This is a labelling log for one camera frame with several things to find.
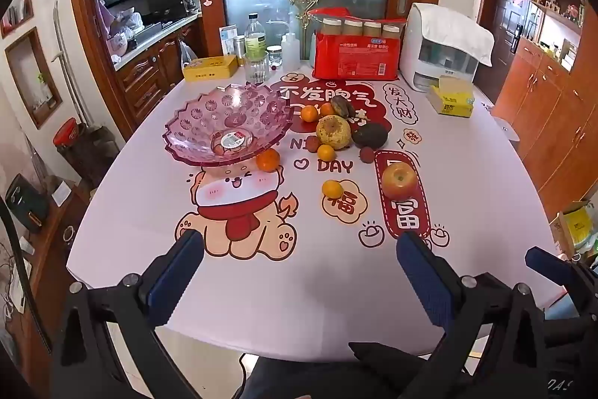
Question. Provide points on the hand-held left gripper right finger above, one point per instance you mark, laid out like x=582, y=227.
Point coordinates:
x=420, y=282

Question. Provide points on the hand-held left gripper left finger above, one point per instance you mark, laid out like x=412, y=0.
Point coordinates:
x=175, y=273

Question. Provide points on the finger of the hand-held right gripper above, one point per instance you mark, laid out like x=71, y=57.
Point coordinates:
x=542, y=259

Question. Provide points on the red apple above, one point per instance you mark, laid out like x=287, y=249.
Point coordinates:
x=399, y=183

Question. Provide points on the mandarin orange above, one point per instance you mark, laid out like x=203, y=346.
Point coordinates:
x=326, y=152
x=308, y=113
x=267, y=159
x=332, y=188

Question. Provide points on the red lychee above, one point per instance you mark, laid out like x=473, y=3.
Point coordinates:
x=366, y=154
x=316, y=145

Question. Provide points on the dark avocado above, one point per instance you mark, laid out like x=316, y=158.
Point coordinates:
x=369, y=135

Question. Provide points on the spotted yellow pear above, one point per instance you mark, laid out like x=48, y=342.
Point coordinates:
x=332, y=132

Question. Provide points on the pink glass fruit bowl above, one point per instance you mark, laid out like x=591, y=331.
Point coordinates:
x=233, y=109

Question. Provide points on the overripe brown banana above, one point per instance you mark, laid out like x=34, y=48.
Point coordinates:
x=340, y=105

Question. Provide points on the cardboard box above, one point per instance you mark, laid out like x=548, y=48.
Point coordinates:
x=574, y=226

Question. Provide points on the printed cartoon tablecloth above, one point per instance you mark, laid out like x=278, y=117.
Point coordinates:
x=303, y=277

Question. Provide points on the wooden sideboard cabinet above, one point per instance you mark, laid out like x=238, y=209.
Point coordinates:
x=551, y=109

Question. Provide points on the black bag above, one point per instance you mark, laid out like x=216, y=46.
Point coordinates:
x=25, y=202

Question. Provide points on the yellow tissue pack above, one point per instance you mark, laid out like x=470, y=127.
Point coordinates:
x=451, y=102

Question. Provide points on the wooden kitchen base cabinets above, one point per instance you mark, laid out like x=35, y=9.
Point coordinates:
x=145, y=76

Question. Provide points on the yellow tin box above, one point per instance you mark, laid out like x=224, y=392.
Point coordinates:
x=209, y=68

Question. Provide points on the clear plastic bag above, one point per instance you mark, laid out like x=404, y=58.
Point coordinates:
x=188, y=57

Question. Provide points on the clear drinking glass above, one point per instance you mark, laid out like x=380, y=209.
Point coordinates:
x=257, y=69

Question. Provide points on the white countertop appliance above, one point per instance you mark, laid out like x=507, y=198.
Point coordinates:
x=439, y=62

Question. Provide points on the metal can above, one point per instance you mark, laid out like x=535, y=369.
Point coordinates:
x=239, y=51

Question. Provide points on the brown entry door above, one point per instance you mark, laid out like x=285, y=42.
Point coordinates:
x=502, y=29

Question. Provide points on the red pack of paper cups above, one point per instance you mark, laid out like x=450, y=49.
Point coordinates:
x=355, y=57

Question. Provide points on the small glass jar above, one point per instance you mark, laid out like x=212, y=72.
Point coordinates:
x=274, y=57

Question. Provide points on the small paper carton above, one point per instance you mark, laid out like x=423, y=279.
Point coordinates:
x=228, y=39

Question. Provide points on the white squeeze bottle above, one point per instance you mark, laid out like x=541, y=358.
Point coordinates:
x=289, y=53

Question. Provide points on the white cloth cover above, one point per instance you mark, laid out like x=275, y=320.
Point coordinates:
x=453, y=27

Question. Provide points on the clear plastic bottle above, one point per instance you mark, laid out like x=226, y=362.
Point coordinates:
x=255, y=36

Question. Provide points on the wooden display shelf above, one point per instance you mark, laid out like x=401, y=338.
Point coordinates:
x=556, y=1

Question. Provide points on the wooden wall niche frame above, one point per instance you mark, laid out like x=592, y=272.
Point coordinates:
x=18, y=81

